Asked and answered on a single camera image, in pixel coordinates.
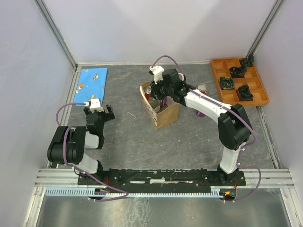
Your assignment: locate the right corner aluminium post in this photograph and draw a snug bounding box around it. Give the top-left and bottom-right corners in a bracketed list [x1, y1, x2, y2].
[246, 0, 284, 57]

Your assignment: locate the silver soda can front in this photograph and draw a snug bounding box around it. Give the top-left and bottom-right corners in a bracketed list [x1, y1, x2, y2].
[196, 83, 207, 95]

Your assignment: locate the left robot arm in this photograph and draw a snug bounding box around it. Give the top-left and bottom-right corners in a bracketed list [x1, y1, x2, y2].
[47, 105, 115, 184]

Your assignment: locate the left corner aluminium post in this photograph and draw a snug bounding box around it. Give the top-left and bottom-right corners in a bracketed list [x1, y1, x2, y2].
[34, 0, 77, 69]

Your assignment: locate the rolled black sock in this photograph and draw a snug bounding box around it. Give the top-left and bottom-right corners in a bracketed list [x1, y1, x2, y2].
[237, 85, 253, 101]
[229, 66, 247, 78]

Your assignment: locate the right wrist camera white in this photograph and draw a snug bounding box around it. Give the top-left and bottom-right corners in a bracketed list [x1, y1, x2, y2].
[149, 66, 164, 84]

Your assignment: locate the red soda can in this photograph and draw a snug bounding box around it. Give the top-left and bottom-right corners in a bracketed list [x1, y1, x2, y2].
[144, 86, 152, 100]

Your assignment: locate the rolled sock corner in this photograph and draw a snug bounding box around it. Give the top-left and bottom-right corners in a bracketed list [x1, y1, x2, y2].
[239, 53, 254, 68]

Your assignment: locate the rolled black sock lower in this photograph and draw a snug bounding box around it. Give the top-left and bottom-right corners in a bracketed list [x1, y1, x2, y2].
[237, 85, 253, 101]

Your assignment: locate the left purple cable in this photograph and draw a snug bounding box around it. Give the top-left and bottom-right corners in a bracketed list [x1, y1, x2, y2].
[55, 102, 130, 202]

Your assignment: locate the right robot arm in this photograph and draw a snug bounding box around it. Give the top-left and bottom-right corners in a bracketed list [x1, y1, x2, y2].
[149, 66, 256, 185]

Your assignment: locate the orange compartment tray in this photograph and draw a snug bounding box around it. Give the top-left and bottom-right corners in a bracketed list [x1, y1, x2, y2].
[210, 58, 269, 106]

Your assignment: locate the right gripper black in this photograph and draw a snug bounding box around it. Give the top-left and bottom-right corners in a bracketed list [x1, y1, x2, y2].
[149, 76, 173, 101]

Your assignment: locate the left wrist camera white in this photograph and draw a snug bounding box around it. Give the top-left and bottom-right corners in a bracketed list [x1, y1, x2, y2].
[85, 98, 104, 113]

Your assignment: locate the blue patterned cloth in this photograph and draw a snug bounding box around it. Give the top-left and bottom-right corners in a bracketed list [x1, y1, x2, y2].
[73, 68, 107, 103]

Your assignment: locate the rolled green blue sock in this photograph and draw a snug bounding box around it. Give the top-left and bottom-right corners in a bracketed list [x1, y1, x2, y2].
[219, 77, 234, 90]

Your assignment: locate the aluminium frame rail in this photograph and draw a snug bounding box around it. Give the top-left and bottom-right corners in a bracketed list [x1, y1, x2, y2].
[35, 169, 294, 189]

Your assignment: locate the rolled black sock upper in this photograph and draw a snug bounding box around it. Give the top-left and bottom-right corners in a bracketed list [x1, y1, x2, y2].
[229, 66, 247, 78]

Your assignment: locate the purple soda can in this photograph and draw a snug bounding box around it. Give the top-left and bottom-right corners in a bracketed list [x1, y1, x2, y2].
[195, 110, 205, 117]
[160, 97, 167, 107]

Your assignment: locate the brown paper bag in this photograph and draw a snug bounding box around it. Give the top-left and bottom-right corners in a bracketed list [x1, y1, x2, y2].
[139, 72, 185, 129]

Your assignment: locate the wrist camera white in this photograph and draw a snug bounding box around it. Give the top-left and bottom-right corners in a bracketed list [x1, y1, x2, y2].
[149, 66, 164, 84]
[85, 98, 104, 113]

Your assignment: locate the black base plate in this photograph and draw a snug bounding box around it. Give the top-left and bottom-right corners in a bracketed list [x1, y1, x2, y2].
[77, 167, 247, 194]

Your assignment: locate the corner aluminium post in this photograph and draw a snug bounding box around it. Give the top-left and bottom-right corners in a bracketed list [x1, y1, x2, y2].
[34, 0, 77, 69]
[246, 0, 284, 57]

